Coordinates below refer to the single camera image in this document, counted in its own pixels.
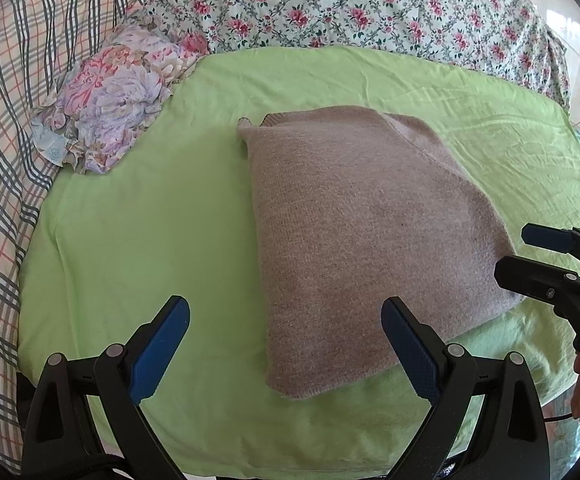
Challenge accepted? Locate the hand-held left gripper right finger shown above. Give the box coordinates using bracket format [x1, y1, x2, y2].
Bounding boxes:
[381, 297, 551, 480]

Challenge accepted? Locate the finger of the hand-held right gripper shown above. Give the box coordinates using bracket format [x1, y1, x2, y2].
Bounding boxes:
[494, 255, 580, 321]
[521, 223, 580, 261]

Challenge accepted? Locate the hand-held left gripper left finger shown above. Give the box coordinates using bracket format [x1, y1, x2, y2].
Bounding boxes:
[20, 296, 190, 480]

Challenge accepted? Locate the beige knit sweater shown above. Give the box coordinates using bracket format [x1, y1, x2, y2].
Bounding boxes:
[236, 105, 527, 401]

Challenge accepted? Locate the light green blanket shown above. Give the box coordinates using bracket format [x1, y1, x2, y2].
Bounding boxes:
[17, 46, 580, 478]

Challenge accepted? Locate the light blue patterned cloth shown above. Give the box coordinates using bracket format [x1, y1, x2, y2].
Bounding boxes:
[32, 122, 68, 167]

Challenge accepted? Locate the plaid bed sheet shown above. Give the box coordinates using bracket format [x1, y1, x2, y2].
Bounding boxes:
[0, 0, 153, 476]

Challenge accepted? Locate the purple floral pillow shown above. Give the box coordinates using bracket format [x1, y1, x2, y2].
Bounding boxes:
[30, 22, 211, 176]

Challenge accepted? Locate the rose print quilt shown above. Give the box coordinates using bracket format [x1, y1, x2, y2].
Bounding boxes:
[145, 0, 571, 111]

